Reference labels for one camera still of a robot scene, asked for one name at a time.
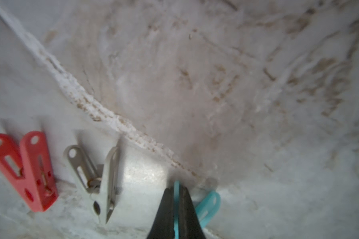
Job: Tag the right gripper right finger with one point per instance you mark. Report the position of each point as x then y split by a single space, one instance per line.
189 226

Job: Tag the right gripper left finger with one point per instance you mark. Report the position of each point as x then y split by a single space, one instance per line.
163 225

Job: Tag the teal clothespin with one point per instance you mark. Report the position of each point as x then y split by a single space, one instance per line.
205 210

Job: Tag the grey clothespin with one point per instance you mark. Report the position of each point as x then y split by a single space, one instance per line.
98 188

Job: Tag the red clothespin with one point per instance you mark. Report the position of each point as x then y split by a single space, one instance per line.
27 167

